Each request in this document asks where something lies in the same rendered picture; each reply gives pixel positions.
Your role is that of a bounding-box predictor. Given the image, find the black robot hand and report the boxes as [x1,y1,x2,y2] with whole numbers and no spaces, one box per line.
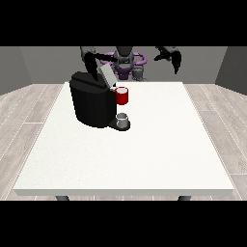
[152,46,183,75]
[83,52,119,82]

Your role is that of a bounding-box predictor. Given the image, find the black coffee machine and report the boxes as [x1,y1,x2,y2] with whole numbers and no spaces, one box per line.
[69,70,131,131]

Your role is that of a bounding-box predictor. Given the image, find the grey robot trunk purple rings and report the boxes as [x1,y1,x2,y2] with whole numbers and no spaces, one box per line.
[105,46,149,81]

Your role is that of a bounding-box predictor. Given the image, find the pale grey machine lid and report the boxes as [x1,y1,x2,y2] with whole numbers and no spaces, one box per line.
[98,63,118,88]

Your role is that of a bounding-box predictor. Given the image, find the small grey coffee pod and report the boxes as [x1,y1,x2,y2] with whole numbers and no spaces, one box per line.
[131,66,145,81]

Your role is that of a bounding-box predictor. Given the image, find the small grey cup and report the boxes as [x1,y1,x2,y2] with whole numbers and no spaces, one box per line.
[116,112,129,129]

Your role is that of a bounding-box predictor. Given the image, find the red pod holder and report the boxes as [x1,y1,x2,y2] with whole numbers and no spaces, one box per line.
[114,86,129,106]

